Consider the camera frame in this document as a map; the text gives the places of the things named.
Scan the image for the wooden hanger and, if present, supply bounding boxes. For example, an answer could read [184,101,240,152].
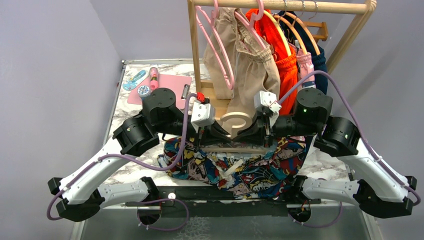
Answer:
[275,0,323,57]
[263,9,292,57]

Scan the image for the pink plastic hanger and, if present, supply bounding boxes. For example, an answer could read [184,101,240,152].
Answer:
[194,0,236,90]

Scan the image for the orange shorts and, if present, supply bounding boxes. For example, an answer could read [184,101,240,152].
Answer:
[236,14,298,115]

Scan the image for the light blue flat case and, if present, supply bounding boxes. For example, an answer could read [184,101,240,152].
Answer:
[122,69,148,91]

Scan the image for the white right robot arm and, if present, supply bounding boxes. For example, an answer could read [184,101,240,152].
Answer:
[234,88,417,219]

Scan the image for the beige shorts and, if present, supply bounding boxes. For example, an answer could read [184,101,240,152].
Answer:
[203,7,280,117]

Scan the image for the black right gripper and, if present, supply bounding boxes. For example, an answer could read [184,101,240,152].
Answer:
[233,109,320,148]

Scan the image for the blue lidded jar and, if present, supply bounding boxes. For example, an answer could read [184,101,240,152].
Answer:
[137,85,152,100]

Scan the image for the pink patterned shorts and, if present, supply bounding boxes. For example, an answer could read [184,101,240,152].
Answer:
[295,47,316,91]

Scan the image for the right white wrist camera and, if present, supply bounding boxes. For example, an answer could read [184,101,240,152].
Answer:
[253,90,282,114]

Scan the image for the pink glue stick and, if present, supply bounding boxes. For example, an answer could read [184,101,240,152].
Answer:
[149,67,159,91]

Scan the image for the wooden clothes rack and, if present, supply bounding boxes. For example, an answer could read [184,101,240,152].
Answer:
[187,0,377,127]

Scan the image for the wooden hanger front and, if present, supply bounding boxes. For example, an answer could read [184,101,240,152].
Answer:
[263,9,292,57]

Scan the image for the comic print shorts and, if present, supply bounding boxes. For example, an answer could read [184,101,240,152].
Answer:
[167,136,311,199]

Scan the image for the wooden hanger back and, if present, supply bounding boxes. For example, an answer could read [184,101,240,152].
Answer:
[275,0,323,57]

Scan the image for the cream plastic hanger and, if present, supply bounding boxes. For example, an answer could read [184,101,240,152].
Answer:
[202,111,268,154]

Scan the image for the navy shorts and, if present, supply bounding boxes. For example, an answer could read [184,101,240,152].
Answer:
[278,10,329,95]

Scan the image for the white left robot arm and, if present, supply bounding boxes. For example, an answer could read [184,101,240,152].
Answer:
[46,87,231,222]

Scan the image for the pink hanger with shorts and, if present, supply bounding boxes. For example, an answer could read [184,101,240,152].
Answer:
[234,0,267,50]

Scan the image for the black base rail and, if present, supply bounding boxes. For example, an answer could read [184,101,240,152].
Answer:
[125,184,322,220]

